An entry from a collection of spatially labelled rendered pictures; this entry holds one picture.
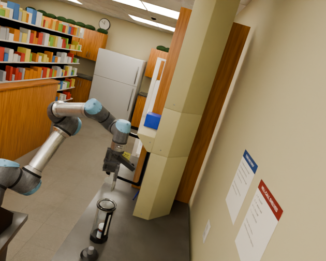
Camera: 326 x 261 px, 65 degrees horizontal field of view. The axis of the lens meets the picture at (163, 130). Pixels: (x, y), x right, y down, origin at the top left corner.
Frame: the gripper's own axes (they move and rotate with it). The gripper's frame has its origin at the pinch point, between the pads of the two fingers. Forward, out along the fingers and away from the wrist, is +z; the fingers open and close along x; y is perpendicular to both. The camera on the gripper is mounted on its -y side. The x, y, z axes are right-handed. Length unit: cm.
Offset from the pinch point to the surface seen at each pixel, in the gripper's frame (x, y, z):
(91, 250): 16.7, 4.0, 28.4
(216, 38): -26, -40, -89
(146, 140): -25.9, -16.0, -19.3
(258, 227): 60, -43, -27
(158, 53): -547, -87, -83
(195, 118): -29, -43, -40
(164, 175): -23.2, -33.5, 0.3
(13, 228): 0, 45, 35
